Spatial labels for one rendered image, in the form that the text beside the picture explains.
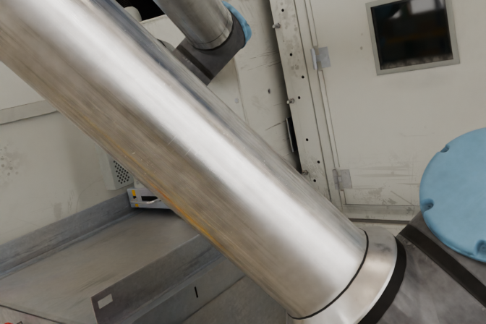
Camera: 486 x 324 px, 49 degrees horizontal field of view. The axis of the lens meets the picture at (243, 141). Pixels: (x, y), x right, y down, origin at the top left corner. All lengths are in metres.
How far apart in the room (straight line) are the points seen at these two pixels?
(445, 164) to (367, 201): 0.76
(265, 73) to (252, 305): 0.57
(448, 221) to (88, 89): 0.35
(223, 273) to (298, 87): 0.51
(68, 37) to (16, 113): 1.21
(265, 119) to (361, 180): 0.28
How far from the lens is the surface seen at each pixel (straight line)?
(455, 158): 0.58
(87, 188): 1.77
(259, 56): 1.37
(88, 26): 0.47
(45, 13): 0.47
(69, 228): 1.59
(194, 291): 1.09
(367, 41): 1.24
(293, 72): 1.36
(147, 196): 1.63
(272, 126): 1.38
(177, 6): 0.81
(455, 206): 0.55
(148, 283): 1.05
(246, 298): 1.25
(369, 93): 1.25
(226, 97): 1.33
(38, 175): 1.71
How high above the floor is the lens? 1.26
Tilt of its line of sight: 9 degrees down
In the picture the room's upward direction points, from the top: 12 degrees counter-clockwise
